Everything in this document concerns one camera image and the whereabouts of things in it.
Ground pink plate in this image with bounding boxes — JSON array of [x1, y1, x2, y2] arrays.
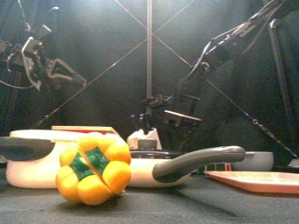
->
[[203, 171, 299, 195]]

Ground wooden board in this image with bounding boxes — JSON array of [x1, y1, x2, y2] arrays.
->
[[51, 125, 120, 137]]

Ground yellow toy bell pepper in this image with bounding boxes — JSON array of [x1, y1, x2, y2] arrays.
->
[[55, 131, 134, 207]]

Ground metal stand tube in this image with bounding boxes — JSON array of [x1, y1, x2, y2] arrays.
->
[[267, 17, 295, 123]]

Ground grey white bowl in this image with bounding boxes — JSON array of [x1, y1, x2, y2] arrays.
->
[[230, 150, 277, 172]]

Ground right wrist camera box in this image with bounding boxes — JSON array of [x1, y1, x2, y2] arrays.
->
[[163, 109, 203, 128]]

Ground diagonal brace wire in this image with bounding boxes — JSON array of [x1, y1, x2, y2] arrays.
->
[[31, 0, 198, 130], [112, 0, 299, 160]]

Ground white pan with grey handle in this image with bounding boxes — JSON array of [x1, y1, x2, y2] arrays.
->
[[126, 145, 248, 188]]

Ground vertical metal frame pole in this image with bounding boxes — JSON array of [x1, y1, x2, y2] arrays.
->
[[144, 0, 155, 102]]

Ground white pot with grey handle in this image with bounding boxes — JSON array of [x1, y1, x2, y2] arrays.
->
[[0, 129, 90, 190]]

